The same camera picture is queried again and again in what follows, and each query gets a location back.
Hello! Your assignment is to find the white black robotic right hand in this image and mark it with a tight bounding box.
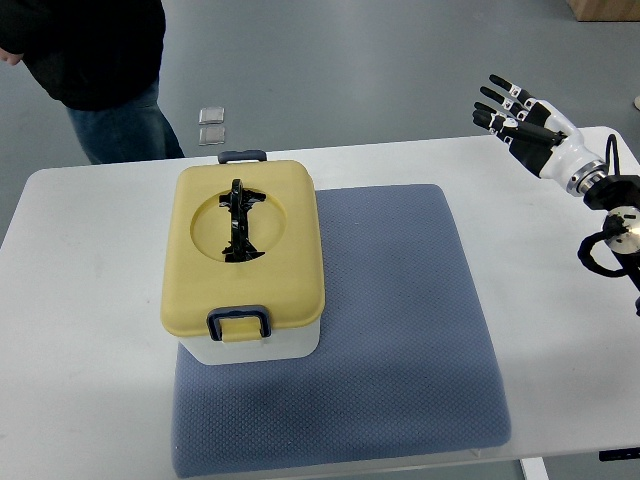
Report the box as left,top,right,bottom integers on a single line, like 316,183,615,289
472,74,609,196

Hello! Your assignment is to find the yellow box lid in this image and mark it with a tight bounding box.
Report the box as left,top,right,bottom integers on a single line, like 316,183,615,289
160,160,325,342

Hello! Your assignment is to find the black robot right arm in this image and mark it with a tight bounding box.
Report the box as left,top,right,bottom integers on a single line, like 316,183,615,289
577,134,639,289

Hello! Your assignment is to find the cardboard box corner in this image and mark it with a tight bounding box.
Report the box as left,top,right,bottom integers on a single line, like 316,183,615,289
568,0,639,22

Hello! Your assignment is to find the white storage box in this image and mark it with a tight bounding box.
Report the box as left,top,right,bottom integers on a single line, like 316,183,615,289
178,319,321,365

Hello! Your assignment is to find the blue-grey padded mat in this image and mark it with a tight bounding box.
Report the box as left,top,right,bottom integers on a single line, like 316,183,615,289
172,184,511,478

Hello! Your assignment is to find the upper metal floor plate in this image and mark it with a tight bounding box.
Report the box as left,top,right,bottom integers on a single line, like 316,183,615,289
198,106,225,125

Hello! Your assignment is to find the white table leg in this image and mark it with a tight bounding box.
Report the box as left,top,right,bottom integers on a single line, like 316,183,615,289
519,457,550,480

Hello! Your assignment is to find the person in black jacket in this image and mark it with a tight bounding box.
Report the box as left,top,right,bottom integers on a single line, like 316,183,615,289
1,1,184,164

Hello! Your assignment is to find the black table bracket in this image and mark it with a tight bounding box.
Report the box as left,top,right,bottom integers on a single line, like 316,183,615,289
598,447,640,462

